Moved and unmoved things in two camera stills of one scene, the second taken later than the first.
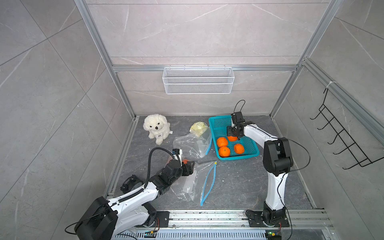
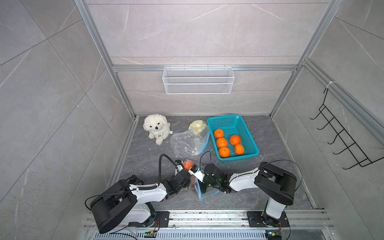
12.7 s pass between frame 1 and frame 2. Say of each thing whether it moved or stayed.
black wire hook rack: stayed
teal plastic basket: stayed
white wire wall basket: stayed
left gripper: moved
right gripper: moved
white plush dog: stayed
